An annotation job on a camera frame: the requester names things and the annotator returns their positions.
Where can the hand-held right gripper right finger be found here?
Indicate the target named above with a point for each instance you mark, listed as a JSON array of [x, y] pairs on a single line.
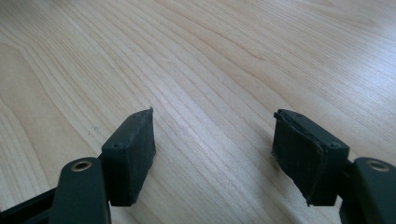
[[308, 158]]

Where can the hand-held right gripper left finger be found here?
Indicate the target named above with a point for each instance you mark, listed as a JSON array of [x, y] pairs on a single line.
[[129, 161]]

